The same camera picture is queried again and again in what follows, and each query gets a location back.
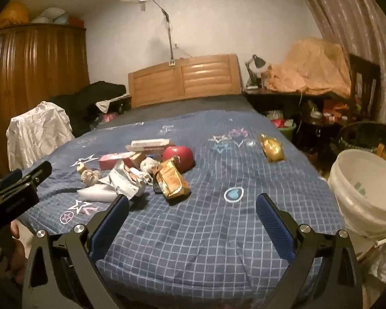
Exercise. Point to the white crumpled cloth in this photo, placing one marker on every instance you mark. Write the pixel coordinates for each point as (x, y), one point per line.
(38, 132)

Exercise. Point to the dark wooden chair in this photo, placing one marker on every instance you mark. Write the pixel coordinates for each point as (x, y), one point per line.
(365, 67)

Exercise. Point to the brown wooden wardrobe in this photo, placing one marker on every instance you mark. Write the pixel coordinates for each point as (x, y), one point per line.
(35, 70)

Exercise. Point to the red storage box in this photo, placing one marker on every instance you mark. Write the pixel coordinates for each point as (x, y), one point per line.
(77, 21)

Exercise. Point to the white printed packet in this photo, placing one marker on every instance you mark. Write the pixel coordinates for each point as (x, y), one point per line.
(125, 180)

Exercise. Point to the patterned curtain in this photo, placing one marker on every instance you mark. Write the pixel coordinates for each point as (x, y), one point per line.
(350, 13)

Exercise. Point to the green plastic bucket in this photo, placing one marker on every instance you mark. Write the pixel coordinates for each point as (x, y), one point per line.
(288, 132)

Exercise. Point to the blue checked blanket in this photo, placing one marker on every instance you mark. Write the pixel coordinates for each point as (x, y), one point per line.
(196, 231)

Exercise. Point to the red apple-shaped box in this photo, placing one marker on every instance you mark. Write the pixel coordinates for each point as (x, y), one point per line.
(180, 156)

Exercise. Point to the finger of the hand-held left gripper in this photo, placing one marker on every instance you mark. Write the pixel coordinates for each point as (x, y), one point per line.
(11, 177)
(38, 171)

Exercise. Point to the orange plastic sheet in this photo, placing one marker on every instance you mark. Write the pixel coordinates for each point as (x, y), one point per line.
(308, 67)

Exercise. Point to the dark round stool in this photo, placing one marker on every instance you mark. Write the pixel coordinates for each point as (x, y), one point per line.
(315, 135)

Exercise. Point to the white tissue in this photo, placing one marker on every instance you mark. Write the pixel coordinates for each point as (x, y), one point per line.
(148, 166)

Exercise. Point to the black tissue packet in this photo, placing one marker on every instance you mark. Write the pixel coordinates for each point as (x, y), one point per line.
(157, 189)

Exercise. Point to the gold snack packet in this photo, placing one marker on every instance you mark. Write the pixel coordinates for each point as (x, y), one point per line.
(271, 149)

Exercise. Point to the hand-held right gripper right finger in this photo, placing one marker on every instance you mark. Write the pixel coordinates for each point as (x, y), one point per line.
(275, 228)

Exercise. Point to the white plastic bucket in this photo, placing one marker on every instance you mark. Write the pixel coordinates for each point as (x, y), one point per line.
(350, 180)

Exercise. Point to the small brown box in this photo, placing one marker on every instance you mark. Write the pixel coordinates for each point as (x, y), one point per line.
(137, 160)

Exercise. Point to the long white carton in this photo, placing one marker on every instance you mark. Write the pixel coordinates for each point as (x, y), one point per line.
(148, 144)

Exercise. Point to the pink box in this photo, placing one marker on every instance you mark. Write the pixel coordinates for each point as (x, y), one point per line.
(112, 158)

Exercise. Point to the clip-on holder arm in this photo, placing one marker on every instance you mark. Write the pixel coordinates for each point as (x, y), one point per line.
(170, 38)

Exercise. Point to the black bag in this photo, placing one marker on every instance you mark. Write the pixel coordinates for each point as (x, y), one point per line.
(83, 99)

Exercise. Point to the dark wooden desk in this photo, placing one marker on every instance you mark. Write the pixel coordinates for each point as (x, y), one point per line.
(270, 98)

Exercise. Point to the orange bag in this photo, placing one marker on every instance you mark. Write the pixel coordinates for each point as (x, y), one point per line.
(11, 14)

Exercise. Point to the person's left hand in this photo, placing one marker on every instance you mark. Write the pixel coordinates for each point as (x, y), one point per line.
(19, 265)

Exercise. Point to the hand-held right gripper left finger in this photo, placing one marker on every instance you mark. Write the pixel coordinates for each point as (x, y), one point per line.
(111, 225)

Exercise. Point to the beige paper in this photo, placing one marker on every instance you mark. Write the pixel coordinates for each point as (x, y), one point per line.
(90, 177)

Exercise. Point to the black desk lamp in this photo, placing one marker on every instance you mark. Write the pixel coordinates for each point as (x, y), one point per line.
(256, 61)

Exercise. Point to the white ceiling fan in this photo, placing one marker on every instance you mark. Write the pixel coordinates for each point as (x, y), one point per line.
(143, 0)

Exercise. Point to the wooden bed headboard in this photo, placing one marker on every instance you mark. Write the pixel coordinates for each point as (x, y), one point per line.
(206, 80)

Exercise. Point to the gold brown snack wrapper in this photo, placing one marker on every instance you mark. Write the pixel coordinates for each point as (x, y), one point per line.
(172, 183)

